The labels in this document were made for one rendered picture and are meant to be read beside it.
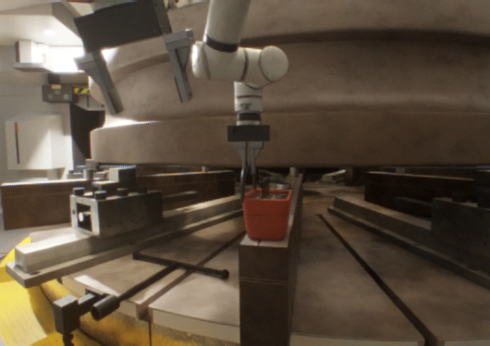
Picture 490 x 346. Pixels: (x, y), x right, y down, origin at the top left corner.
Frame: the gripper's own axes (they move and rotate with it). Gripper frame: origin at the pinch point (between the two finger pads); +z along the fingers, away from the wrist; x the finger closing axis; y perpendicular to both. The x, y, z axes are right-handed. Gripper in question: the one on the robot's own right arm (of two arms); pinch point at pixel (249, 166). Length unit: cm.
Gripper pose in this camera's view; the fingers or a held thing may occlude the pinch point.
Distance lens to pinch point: 88.7
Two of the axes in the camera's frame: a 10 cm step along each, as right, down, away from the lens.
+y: -2.2, 0.9, -9.7
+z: 0.1, 10.0, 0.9
